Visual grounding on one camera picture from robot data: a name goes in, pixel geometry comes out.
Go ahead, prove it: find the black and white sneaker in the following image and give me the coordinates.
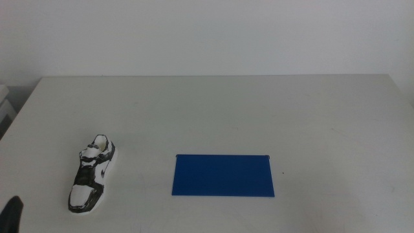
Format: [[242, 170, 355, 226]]
[[67, 134, 117, 215]]

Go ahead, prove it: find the blue rectangular mat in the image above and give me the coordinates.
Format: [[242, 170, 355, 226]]
[[171, 153, 276, 198]]

